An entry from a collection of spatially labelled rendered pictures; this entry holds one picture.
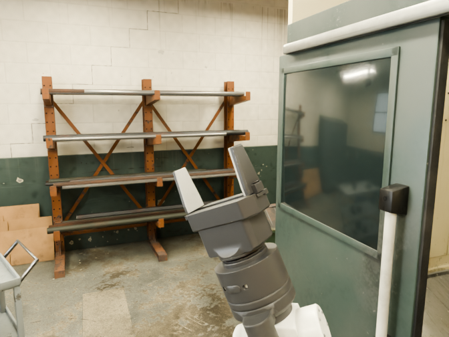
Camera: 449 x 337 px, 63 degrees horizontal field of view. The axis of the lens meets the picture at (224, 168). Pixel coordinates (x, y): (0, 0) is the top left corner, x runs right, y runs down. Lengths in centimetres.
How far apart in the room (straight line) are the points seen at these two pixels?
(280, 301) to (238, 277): 6
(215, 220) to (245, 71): 492
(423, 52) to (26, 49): 429
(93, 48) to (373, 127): 403
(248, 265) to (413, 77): 79
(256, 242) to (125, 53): 451
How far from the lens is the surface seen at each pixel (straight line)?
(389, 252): 115
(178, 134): 435
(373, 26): 121
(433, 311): 222
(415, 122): 110
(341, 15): 138
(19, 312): 239
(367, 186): 123
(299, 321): 51
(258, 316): 47
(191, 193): 52
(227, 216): 45
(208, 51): 516
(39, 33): 486
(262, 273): 46
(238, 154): 44
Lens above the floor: 179
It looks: 10 degrees down
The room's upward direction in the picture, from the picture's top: straight up
